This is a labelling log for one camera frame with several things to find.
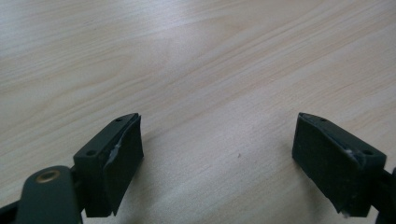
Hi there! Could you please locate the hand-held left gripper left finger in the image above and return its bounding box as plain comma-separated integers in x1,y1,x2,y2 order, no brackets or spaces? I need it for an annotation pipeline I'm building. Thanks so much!
72,112,145,218

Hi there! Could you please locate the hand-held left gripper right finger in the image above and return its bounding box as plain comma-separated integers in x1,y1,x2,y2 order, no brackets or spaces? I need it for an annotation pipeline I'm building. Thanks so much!
291,112,388,218

